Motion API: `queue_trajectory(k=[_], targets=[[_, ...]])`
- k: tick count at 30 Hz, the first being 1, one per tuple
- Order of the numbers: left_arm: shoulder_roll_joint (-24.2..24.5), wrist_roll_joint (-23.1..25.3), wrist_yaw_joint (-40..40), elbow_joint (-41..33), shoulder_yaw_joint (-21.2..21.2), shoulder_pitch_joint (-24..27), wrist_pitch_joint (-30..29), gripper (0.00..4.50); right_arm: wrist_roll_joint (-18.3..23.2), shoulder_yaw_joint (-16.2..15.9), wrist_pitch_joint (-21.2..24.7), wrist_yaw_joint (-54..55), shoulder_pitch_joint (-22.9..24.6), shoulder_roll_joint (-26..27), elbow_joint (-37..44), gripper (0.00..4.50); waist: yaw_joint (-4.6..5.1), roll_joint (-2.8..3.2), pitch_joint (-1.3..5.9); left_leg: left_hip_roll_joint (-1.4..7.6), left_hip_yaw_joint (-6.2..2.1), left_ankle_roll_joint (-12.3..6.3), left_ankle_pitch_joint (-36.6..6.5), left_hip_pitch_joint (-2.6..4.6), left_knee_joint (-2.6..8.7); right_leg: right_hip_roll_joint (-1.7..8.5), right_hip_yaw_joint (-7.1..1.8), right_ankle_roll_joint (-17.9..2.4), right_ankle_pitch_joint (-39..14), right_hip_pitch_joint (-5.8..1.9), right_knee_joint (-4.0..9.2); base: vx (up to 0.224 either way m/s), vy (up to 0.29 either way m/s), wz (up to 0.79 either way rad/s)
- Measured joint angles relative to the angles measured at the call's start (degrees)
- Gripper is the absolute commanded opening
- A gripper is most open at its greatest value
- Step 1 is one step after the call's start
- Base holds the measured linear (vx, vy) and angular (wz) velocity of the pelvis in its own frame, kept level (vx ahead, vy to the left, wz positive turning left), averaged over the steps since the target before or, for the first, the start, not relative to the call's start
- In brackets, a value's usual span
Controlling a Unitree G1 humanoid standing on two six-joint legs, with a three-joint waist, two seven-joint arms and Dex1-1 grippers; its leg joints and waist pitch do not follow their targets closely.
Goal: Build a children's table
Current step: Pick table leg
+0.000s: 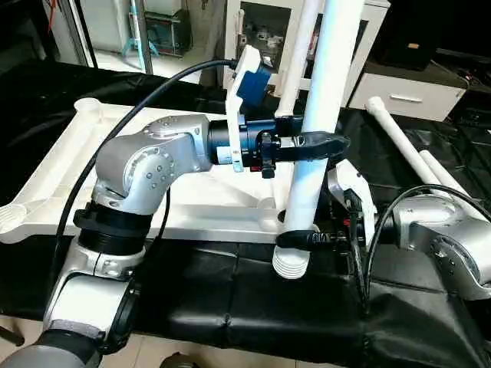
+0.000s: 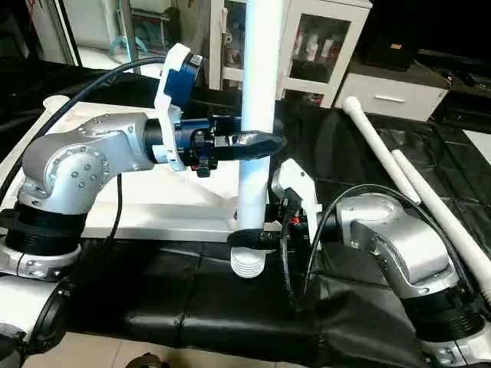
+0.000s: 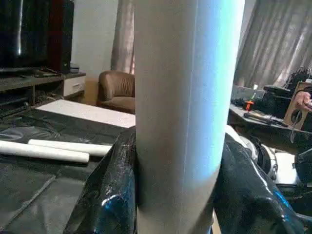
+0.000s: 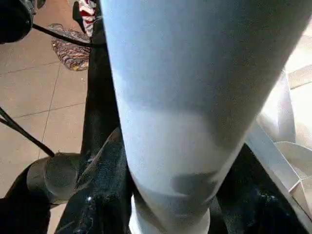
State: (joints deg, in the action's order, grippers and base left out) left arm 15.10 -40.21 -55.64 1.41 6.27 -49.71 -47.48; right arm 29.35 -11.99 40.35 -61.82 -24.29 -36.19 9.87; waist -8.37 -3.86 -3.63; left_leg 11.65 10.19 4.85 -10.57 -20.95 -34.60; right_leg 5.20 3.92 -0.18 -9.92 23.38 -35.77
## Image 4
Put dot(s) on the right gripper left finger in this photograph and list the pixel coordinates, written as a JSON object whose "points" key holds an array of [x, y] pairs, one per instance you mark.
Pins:
{"points": [[105, 195]]}

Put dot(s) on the white plastic table top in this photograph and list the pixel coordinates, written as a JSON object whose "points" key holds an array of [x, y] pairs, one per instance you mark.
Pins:
{"points": [[297, 161]]}

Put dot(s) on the red white striped cloth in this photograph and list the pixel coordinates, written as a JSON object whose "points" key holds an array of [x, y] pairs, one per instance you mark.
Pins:
{"points": [[88, 14]]}

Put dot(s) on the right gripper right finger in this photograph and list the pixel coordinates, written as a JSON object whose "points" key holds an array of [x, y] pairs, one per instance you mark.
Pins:
{"points": [[253, 209]]}

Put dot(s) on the black round floor object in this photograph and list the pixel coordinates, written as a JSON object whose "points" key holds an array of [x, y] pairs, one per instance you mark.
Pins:
{"points": [[12, 19]]}

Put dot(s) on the patterned floor rag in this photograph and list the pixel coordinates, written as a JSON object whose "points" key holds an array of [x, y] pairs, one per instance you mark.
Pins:
{"points": [[73, 48]]}

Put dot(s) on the white plastic table leg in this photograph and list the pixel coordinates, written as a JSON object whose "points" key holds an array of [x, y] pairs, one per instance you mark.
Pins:
{"points": [[195, 97]]}

